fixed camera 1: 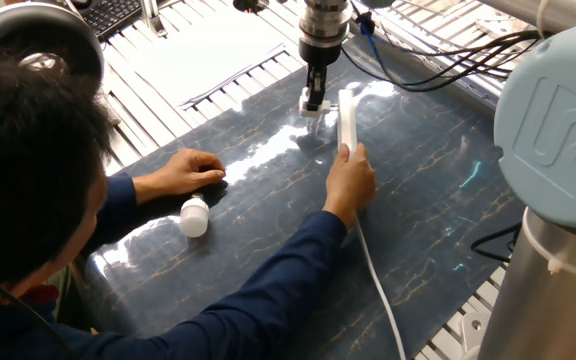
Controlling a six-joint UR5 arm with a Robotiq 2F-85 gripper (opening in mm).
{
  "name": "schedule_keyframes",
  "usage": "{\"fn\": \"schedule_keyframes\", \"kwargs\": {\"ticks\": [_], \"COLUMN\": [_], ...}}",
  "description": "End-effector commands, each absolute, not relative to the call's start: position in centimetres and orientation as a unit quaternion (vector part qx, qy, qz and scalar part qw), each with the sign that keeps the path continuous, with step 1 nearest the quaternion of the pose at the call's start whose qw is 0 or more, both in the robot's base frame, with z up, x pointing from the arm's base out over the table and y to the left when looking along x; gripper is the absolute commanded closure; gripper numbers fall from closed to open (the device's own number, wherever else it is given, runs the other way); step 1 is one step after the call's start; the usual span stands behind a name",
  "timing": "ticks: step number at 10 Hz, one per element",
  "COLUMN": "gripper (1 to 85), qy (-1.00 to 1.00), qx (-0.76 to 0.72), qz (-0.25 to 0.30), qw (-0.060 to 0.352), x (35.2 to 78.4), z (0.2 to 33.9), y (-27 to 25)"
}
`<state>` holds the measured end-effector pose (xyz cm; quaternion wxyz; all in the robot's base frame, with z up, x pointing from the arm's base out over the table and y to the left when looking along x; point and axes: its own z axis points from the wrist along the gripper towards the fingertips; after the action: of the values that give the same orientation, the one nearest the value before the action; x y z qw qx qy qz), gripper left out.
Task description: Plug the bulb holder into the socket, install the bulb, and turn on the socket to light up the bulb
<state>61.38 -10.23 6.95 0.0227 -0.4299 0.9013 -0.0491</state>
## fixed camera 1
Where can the white power strip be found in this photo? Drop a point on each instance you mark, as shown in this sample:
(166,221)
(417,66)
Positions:
(347,120)

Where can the person's left hand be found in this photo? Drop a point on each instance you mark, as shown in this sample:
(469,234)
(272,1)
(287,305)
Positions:
(183,172)

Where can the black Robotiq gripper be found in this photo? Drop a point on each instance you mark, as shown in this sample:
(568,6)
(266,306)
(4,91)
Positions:
(320,55)

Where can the white paper stack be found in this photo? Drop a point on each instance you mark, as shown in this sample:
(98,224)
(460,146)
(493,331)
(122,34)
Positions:
(208,60)

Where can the left forearm blue sleeve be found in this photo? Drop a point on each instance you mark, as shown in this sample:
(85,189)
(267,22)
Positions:
(118,200)

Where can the person's right hand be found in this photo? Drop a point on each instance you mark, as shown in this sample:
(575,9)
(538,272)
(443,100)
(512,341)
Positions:
(350,187)

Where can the aluminium corner bracket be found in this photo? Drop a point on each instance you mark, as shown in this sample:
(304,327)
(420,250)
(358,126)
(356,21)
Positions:
(474,327)

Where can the right forearm blue sleeve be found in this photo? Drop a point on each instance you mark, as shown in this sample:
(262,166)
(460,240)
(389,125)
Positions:
(278,270)

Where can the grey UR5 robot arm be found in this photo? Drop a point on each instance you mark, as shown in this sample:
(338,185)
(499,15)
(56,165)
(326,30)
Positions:
(553,125)

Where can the white LED bulb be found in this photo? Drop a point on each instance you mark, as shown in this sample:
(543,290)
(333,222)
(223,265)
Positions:
(194,220)

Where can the white bulb holder adapter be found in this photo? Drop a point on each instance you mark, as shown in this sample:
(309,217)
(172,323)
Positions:
(303,106)

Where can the aluminium post with bracket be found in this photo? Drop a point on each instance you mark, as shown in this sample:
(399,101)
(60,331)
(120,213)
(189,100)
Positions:
(150,15)

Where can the black keyboard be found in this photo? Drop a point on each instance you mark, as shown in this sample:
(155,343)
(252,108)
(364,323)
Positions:
(110,15)

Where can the dark blue marble mat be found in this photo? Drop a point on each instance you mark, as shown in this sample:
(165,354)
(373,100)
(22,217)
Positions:
(418,165)

